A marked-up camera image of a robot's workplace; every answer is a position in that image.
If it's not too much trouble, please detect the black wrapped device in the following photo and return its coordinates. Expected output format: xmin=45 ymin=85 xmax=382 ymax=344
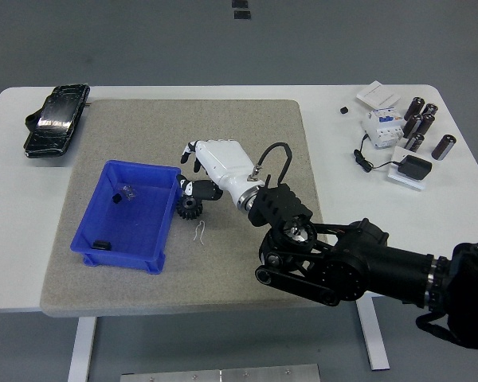
xmin=22 ymin=83 xmax=92 ymax=159

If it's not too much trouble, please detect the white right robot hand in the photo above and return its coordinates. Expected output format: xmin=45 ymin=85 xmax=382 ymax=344
xmin=176 ymin=138 xmax=261 ymax=207

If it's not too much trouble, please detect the blue plastic box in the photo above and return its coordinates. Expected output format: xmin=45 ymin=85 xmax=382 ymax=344
xmin=70 ymin=160 xmax=183 ymax=275

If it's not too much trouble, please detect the white switch plate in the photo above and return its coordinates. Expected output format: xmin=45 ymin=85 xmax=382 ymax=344
xmin=356 ymin=80 xmax=402 ymax=108

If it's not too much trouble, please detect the large black gear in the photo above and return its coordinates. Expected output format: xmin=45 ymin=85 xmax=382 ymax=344
xmin=174 ymin=194 xmax=206 ymax=221

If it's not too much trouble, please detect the black power adapter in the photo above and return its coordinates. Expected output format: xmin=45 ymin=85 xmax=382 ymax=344
xmin=398 ymin=154 xmax=433 ymax=182

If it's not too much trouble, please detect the white flat plate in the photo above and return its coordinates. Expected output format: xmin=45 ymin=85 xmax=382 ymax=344
xmin=386 ymin=145 xmax=429 ymax=193

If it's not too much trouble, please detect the silver metal plate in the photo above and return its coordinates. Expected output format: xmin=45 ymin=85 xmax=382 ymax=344
xmin=119 ymin=363 xmax=322 ymax=382

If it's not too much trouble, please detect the white thread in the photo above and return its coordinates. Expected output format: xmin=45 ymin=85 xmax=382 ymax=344
xmin=193 ymin=219 xmax=209 ymax=244

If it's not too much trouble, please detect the black adapter cord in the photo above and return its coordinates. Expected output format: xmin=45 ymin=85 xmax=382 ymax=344
xmin=353 ymin=134 xmax=400 ymax=173

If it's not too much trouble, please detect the white circuit breaker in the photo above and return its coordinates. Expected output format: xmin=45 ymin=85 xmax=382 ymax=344
xmin=361 ymin=106 xmax=406 ymax=150

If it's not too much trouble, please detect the grey-brown mat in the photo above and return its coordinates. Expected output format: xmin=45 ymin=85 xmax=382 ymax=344
xmin=41 ymin=99 xmax=338 ymax=318

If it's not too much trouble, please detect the white table leg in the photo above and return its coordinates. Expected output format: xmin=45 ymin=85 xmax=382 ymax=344
xmin=356 ymin=300 xmax=390 ymax=372
xmin=67 ymin=317 xmax=99 ymax=382

